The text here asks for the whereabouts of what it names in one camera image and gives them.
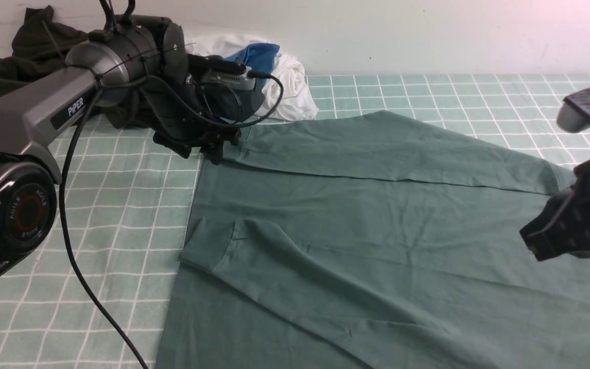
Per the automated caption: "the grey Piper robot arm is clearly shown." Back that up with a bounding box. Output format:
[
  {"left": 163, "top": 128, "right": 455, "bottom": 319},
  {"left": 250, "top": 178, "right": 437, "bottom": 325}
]
[{"left": 0, "top": 12, "right": 590, "bottom": 277}]

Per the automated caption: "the green checkered tablecloth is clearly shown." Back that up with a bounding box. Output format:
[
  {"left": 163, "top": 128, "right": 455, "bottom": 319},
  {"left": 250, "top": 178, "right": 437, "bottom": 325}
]
[{"left": 0, "top": 74, "right": 590, "bottom": 369}]

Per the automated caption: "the dark olive crumpled garment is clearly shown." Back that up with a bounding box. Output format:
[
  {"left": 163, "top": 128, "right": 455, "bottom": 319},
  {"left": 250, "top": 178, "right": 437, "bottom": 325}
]
[{"left": 0, "top": 6, "right": 142, "bottom": 129}]

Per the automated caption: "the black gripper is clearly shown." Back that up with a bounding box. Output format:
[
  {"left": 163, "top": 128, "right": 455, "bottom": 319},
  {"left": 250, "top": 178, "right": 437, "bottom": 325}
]
[
  {"left": 519, "top": 160, "right": 590, "bottom": 261},
  {"left": 144, "top": 77, "right": 241, "bottom": 165}
]

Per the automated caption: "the blue crumpled garment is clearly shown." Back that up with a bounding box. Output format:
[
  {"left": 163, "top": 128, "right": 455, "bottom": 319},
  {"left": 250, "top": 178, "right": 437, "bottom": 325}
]
[{"left": 220, "top": 43, "right": 280, "bottom": 91}]

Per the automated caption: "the black cable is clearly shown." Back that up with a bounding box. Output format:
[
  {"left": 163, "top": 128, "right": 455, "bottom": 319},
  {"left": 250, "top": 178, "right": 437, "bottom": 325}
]
[{"left": 58, "top": 72, "right": 284, "bottom": 369}]

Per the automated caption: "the white crumpled garment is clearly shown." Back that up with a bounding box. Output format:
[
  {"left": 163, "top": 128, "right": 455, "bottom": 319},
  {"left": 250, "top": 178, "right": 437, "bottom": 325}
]
[{"left": 185, "top": 33, "right": 319, "bottom": 121}]

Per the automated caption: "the green long-sleeve shirt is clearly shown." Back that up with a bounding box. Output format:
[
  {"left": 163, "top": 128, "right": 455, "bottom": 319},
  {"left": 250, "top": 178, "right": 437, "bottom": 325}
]
[{"left": 155, "top": 111, "right": 590, "bottom": 368}]

